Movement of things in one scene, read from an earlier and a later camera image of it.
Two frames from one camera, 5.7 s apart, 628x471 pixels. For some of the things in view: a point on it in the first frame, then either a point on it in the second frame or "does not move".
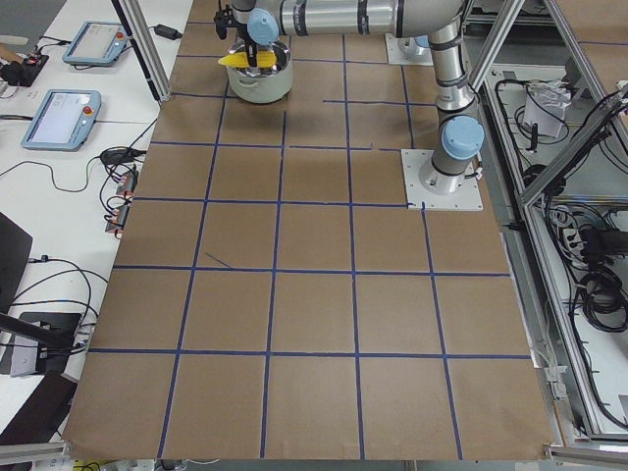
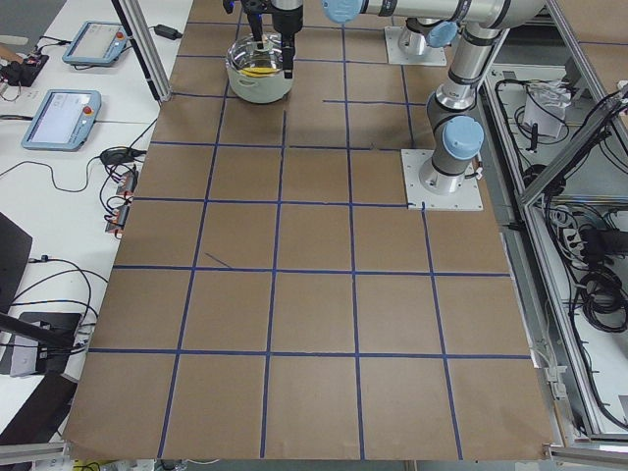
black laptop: (15, 245) does not move
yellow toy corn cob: (241, 60) → (259, 72)
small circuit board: (23, 74) does not move
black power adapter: (167, 31) does not move
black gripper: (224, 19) → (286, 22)
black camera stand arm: (27, 330) does not move
